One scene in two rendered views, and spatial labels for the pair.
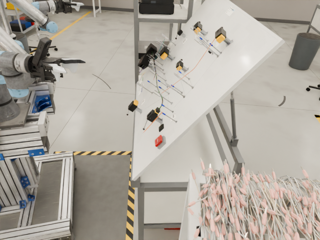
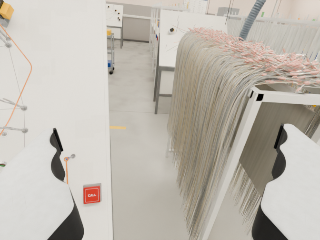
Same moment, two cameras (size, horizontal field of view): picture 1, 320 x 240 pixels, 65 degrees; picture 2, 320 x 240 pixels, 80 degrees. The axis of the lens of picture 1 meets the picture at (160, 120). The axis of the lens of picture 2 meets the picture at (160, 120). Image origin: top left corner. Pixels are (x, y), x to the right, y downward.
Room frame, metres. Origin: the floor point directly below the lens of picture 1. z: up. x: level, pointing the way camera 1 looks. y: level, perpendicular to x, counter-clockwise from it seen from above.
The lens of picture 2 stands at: (0.91, 0.43, 1.64)
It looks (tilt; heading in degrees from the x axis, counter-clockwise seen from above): 30 degrees down; 258
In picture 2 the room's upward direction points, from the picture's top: 7 degrees clockwise
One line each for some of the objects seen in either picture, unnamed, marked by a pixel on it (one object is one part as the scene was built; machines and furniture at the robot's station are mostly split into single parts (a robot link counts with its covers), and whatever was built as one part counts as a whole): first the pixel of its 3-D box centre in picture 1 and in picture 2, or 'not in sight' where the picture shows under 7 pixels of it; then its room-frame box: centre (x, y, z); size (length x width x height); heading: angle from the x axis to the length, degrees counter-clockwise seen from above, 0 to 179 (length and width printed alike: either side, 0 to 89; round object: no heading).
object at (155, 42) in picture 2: not in sight; (161, 35); (-0.22, -6.51, 0.90); 5.24 x 0.59 x 1.79; 86
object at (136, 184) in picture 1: (137, 123); not in sight; (1.53, 0.17, 0.83); 1.18 x 0.05 x 0.06; 5
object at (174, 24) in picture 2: not in sight; (190, 65); (-0.21, -2.91, 0.83); 1.18 x 0.72 x 1.65; 176
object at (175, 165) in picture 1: (175, 145); not in sight; (1.56, -0.15, 0.60); 1.17 x 0.58 x 0.40; 5
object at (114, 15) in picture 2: not in sight; (108, 25); (1.70, -9.07, 0.83); 1.18 x 0.72 x 1.65; 176
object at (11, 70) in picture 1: (8, 62); not in sight; (0.94, 0.62, 1.56); 0.11 x 0.08 x 0.09; 80
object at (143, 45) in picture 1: (153, 49); not in sight; (2.41, 0.10, 1.09); 0.35 x 0.33 x 0.07; 5
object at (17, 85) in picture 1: (19, 81); not in sight; (0.95, 0.62, 1.46); 0.11 x 0.08 x 0.11; 170
